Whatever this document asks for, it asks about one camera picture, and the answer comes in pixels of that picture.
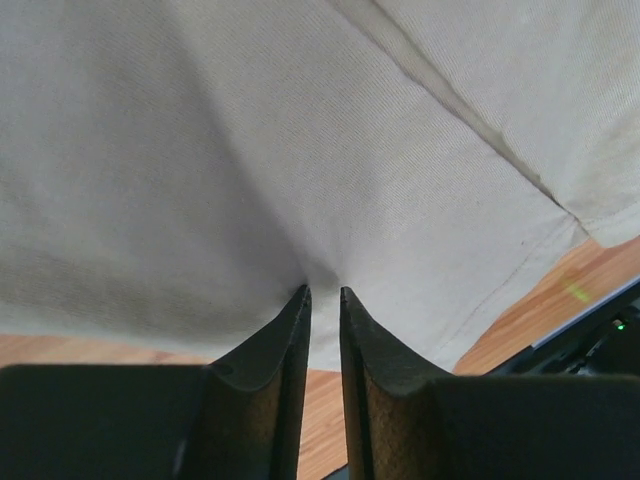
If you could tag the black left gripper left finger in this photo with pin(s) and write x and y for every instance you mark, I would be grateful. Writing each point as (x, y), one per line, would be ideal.
(236, 418)

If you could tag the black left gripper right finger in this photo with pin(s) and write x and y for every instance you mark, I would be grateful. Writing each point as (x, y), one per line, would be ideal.
(407, 418)

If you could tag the beige t shirt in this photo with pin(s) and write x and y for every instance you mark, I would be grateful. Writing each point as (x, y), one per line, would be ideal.
(172, 171)

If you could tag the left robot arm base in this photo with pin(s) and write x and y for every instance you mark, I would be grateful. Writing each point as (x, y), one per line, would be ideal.
(602, 340)

